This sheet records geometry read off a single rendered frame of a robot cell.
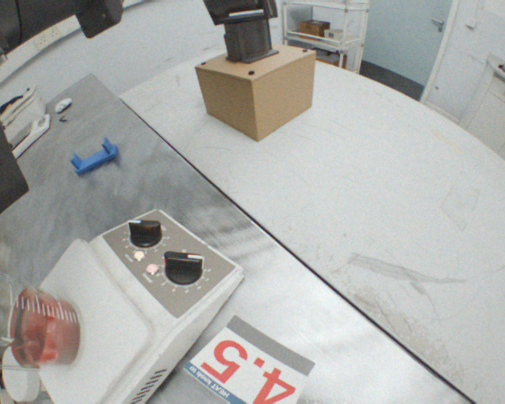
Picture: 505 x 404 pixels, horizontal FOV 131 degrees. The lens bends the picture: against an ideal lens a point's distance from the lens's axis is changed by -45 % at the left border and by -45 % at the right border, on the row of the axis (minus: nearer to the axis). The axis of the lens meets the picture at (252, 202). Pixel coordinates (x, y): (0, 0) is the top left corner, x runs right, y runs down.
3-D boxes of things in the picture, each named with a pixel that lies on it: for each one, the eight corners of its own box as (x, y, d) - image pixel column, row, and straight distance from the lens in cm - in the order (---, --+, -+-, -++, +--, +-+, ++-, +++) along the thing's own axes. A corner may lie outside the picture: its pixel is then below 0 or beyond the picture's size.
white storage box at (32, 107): (48, 102, 154) (36, 82, 152) (48, 116, 117) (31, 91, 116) (10, 135, 160) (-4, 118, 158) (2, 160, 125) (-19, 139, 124)
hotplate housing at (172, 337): (166, 217, 28) (134, 177, 23) (248, 276, 22) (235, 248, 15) (66, 341, 34) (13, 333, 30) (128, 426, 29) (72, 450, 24)
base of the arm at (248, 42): (254, 47, 42) (249, 15, 41) (280, 52, 37) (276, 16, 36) (222, 59, 38) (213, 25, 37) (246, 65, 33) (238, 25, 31)
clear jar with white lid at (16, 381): (63, 401, 36) (9, 406, 32) (50, 358, 37) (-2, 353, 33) (90, 390, 32) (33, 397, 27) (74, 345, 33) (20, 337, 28)
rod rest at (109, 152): (118, 147, 47) (109, 133, 45) (115, 157, 44) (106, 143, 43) (81, 164, 52) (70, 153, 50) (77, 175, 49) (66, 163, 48)
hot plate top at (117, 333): (85, 237, 23) (78, 232, 22) (160, 332, 15) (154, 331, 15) (24, 322, 28) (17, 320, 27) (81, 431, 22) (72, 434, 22)
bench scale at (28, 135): (50, 129, 95) (43, 119, 94) (4, 173, 103) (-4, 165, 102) (51, 116, 113) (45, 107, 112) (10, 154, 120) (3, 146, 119)
